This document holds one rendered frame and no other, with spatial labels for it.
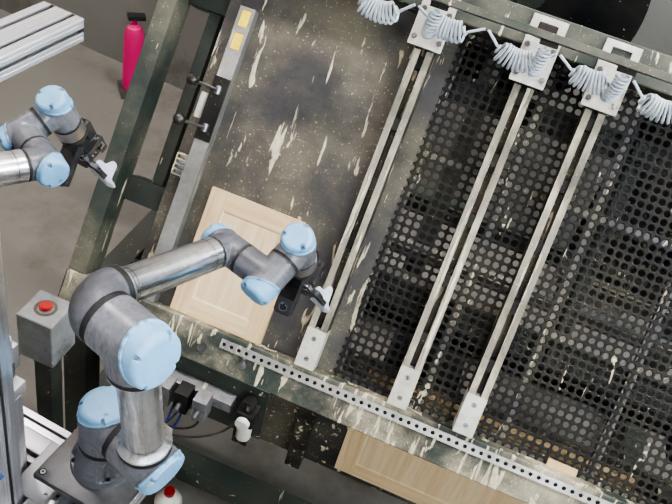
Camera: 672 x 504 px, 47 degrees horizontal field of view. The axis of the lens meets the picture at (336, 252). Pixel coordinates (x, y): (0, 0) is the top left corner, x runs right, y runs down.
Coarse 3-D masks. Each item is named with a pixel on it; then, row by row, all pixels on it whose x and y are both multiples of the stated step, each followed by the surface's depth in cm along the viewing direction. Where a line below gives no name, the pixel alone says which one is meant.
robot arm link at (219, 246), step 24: (216, 240) 169; (240, 240) 172; (144, 264) 153; (168, 264) 157; (192, 264) 161; (216, 264) 168; (96, 288) 140; (120, 288) 143; (144, 288) 151; (168, 288) 158; (72, 312) 139
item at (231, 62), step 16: (256, 16) 236; (240, 32) 235; (240, 48) 235; (224, 64) 236; (240, 64) 239; (192, 144) 240; (208, 144) 239; (192, 160) 240; (192, 176) 240; (176, 192) 242; (192, 192) 241; (176, 208) 242; (176, 224) 242; (160, 240) 244; (176, 240) 244
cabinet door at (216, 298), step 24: (216, 192) 242; (216, 216) 242; (240, 216) 241; (264, 216) 240; (288, 216) 239; (264, 240) 241; (192, 288) 245; (216, 288) 244; (240, 288) 243; (192, 312) 246; (216, 312) 244; (240, 312) 243; (264, 312) 242; (240, 336) 244
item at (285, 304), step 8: (296, 280) 184; (304, 280) 185; (288, 288) 185; (296, 288) 184; (280, 296) 185; (288, 296) 185; (296, 296) 184; (280, 304) 185; (288, 304) 185; (296, 304) 187; (280, 312) 186; (288, 312) 185
